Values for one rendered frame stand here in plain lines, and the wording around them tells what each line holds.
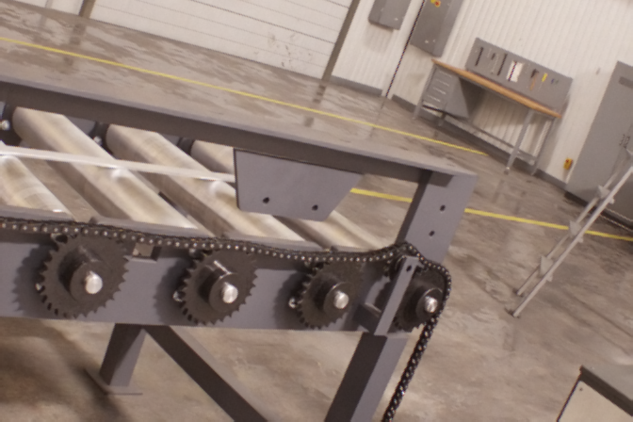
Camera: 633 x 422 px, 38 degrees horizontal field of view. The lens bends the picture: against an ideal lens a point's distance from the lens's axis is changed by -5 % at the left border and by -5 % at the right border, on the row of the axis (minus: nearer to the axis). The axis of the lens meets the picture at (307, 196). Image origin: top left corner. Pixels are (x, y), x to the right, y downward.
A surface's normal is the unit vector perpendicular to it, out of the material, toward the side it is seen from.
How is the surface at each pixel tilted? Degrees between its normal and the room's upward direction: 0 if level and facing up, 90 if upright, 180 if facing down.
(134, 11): 90
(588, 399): 90
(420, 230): 90
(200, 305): 90
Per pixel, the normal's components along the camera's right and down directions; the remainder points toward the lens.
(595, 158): -0.72, -0.12
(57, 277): 0.60, 0.40
